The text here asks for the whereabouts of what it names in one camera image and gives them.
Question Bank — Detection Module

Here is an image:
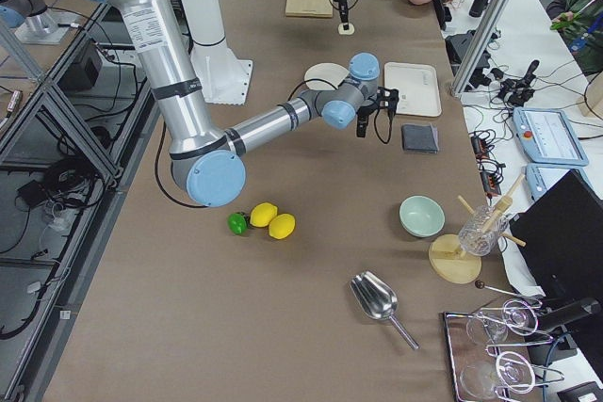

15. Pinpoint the white bun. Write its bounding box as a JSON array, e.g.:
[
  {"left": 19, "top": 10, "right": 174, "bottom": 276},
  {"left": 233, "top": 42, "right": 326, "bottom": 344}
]
[{"left": 338, "top": 23, "right": 355, "bottom": 36}]

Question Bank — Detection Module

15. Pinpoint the cream rectangular tray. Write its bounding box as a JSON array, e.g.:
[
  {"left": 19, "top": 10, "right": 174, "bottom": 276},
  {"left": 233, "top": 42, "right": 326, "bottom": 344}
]
[{"left": 384, "top": 62, "right": 442, "bottom": 118}]

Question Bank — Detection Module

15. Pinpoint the metal glass rack tray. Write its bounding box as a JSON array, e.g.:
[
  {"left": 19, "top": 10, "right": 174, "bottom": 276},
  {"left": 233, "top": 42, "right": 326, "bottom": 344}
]
[{"left": 442, "top": 297, "right": 564, "bottom": 401}]

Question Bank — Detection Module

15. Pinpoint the wooden cutting board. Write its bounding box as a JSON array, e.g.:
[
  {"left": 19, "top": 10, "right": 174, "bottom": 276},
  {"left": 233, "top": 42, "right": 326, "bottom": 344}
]
[{"left": 285, "top": 0, "right": 334, "bottom": 19}]

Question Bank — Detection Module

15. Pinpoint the grey folded cloth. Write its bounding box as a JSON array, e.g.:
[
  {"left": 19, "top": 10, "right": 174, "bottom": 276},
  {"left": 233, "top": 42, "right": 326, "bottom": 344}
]
[{"left": 401, "top": 123, "right": 439, "bottom": 153}]

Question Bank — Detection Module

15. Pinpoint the white round plate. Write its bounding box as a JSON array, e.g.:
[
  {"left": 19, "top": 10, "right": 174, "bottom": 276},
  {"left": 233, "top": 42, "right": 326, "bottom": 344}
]
[{"left": 303, "top": 62, "right": 349, "bottom": 90}]

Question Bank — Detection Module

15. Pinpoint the mint green bowl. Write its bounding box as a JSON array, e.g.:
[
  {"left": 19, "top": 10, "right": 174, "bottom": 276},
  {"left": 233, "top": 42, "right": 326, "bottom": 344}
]
[{"left": 399, "top": 195, "right": 445, "bottom": 238}]

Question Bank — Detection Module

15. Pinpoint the crystal glass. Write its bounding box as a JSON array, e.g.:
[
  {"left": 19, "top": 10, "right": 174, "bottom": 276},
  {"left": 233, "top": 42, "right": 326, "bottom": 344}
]
[{"left": 458, "top": 206, "right": 509, "bottom": 257}]

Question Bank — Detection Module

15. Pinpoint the teach pendant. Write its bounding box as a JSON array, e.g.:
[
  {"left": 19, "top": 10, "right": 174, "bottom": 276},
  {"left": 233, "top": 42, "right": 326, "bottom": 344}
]
[
  {"left": 513, "top": 107, "right": 589, "bottom": 167},
  {"left": 525, "top": 163, "right": 571, "bottom": 201}
]

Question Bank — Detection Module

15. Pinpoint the yellow lemon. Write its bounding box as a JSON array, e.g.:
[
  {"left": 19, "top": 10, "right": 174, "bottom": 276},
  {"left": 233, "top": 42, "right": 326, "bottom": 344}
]
[
  {"left": 269, "top": 213, "right": 296, "bottom": 240},
  {"left": 250, "top": 201, "right": 278, "bottom": 228}
]

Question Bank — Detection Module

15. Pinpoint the wooden glass stand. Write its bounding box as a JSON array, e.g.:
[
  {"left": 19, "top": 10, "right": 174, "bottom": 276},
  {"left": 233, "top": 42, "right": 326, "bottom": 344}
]
[{"left": 429, "top": 173, "right": 526, "bottom": 284}]

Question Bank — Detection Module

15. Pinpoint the green lime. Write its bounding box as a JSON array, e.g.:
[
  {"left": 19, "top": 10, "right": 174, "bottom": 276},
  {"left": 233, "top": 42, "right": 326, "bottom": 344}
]
[{"left": 227, "top": 212, "right": 250, "bottom": 235}]

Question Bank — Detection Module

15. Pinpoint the metal ice scoop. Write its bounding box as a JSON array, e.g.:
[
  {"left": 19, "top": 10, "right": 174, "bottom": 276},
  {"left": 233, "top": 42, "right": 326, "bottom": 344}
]
[{"left": 350, "top": 270, "right": 420, "bottom": 350}]

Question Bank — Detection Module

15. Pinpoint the black monitor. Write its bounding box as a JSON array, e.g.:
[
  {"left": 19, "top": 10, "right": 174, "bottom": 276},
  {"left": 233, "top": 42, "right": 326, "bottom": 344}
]
[{"left": 511, "top": 170, "right": 602, "bottom": 301}]

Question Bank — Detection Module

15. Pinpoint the aluminium frame post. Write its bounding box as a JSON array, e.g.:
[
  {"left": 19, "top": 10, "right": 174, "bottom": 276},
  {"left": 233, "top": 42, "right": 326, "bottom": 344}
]
[{"left": 450, "top": 0, "right": 509, "bottom": 97}]

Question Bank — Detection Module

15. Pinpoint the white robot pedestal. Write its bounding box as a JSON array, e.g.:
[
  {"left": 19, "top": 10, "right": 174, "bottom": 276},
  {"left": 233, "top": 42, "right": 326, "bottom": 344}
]
[{"left": 181, "top": 0, "right": 253, "bottom": 105}]

